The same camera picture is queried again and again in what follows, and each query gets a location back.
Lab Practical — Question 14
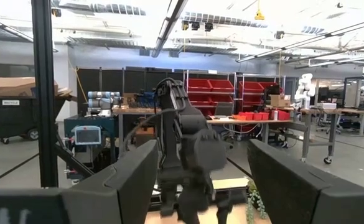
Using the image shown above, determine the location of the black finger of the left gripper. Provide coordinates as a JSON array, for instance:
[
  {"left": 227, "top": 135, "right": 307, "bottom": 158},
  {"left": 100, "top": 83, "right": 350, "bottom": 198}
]
[
  {"left": 215, "top": 189, "right": 233, "bottom": 224},
  {"left": 159, "top": 185, "right": 179, "bottom": 218}
]

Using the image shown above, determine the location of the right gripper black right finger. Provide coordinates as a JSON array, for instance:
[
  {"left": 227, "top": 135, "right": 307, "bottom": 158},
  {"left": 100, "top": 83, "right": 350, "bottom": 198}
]
[{"left": 246, "top": 139, "right": 364, "bottom": 224}]

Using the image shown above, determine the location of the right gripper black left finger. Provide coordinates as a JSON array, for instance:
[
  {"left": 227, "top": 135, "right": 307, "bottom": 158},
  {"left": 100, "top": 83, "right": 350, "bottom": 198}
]
[{"left": 0, "top": 139, "right": 159, "bottom": 224}]

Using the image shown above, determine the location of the potted succulent plant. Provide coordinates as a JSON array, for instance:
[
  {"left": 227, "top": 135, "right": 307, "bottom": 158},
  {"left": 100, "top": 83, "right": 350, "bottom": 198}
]
[{"left": 245, "top": 179, "right": 268, "bottom": 224}]

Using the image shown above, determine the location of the black diagonal gantry brace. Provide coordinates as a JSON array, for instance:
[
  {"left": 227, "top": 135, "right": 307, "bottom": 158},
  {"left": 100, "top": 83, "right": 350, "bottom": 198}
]
[{"left": 55, "top": 133, "right": 95, "bottom": 179}]

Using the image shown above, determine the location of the teach pendant with screen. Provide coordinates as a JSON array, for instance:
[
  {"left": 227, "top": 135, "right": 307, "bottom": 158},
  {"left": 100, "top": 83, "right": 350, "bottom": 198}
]
[{"left": 73, "top": 125, "right": 103, "bottom": 146}]

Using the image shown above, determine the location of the dark teal cart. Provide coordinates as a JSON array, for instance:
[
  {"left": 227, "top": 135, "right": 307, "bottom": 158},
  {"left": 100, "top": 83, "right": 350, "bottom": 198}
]
[{"left": 63, "top": 114, "right": 121, "bottom": 164}]

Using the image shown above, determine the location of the wooden workbench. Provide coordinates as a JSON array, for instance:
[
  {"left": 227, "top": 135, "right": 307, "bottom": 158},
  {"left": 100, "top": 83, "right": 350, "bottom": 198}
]
[
  {"left": 206, "top": 107, "right": 340, "bottom": 166},
  {"left": 337, "top": 107, "right": 364, "bottom": 137}
]

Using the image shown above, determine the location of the grey laptop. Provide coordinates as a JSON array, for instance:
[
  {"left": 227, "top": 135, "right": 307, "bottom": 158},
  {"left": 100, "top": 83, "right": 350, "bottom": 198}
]
[{"left": 214, "top": 102, "right": 234, "bottom": 118}]

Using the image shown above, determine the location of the small cardboard box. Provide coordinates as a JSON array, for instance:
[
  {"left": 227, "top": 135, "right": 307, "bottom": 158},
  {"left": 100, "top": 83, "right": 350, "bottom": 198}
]
[{"left": 269, "top": 94, "right": 292, "bottom": 108}]

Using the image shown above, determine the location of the shelf with red bins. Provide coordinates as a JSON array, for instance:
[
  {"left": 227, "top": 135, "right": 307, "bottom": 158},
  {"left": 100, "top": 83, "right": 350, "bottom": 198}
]
[{"left": 184, "top": 70, "right": 284, "bottom": 131}]

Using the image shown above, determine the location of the white robot figure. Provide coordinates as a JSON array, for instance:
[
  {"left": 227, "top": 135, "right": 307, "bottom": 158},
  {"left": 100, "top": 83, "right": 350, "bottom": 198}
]
[{"left": 294, "top": 73, "right": 316, "bottom": 110}]

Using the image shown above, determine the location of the black recycling bin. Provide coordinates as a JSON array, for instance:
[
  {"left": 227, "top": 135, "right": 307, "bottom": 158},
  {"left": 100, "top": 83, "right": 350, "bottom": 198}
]
[{"left": 0, "top": 95, "right": 67, "bottom": 144}]

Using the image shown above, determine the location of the large cardboard box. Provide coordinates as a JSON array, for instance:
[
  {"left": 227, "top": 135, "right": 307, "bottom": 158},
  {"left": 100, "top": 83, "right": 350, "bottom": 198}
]
[{"left": 0, "top": 77, "right": 59, "bottom": 98}]

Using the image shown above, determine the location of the yellow hanging ceiling plug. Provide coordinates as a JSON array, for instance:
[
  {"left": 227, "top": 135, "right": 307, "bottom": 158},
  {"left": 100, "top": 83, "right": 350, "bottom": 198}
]
[{"left": 254, "top": 0, "right": 266, "bottom": 21}]

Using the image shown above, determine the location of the black gantry post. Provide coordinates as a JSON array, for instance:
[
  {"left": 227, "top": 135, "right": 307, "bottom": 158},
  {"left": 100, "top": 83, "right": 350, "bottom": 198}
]
[{"left": 30, "top": 0, "right": 59, "bottom": 188}]

